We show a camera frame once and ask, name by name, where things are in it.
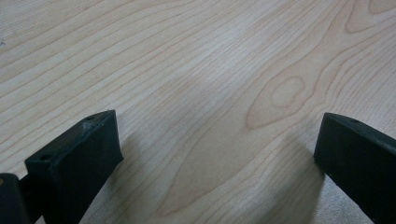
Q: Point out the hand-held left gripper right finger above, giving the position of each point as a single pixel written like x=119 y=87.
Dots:
x=358 y=155

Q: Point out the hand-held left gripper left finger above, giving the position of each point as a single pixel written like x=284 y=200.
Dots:
x=77 y=155

